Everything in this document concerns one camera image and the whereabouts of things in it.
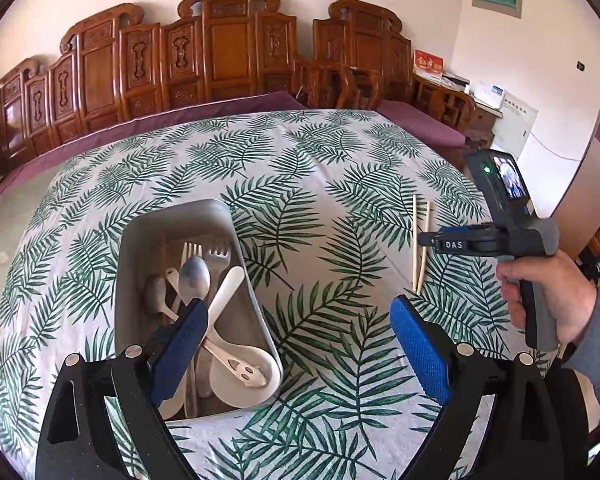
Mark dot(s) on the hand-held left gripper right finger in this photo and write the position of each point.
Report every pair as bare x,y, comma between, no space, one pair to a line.
420,350

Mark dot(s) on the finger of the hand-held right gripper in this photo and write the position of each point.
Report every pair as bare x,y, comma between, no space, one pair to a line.
432,240

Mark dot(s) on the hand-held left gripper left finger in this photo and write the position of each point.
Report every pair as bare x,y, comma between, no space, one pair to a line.
180,350

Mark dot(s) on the bamboo chopstick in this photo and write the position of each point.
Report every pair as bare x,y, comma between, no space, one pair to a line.
427,217
414,220

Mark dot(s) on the small white spoon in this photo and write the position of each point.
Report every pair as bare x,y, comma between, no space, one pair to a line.
172,290

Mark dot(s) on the white soup spoon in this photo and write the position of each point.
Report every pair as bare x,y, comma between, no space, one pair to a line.
230,385

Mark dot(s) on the white smiley plastic spoon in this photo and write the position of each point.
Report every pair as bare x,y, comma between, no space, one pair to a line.
250,372

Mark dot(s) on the metal spoon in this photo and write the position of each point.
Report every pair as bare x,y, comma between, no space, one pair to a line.
195,277

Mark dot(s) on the grey utensil container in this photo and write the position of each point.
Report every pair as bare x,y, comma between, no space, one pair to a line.
130,270

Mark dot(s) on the metal fork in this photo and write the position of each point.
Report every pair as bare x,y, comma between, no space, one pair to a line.
217,260
191,252

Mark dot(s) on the person's right hand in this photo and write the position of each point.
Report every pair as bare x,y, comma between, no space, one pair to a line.
575,300

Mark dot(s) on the beige cardboard panel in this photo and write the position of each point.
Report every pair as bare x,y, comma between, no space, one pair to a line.
587,195

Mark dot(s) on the wooden side table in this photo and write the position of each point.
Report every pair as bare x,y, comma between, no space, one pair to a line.
485,122

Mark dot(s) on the leaf print tablecloth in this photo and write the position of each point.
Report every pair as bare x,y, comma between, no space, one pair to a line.
330,185

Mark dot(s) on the purple armchair cushion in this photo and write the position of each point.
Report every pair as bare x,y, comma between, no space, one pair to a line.
420,120

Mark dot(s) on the white paper box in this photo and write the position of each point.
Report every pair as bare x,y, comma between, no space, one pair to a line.
487,95

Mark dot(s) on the stack of papers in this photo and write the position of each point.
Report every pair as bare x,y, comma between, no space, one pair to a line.
455,79

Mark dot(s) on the red calendar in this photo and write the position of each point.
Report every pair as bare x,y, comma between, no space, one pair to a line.
428,66

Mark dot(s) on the carved wooden armchair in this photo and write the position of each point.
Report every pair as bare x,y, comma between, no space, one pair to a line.
360,35

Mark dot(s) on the purple sofa cushion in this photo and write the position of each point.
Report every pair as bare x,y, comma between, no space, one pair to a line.
130,130

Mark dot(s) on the long carved wooden sofa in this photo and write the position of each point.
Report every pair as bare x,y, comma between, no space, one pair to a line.
225,45

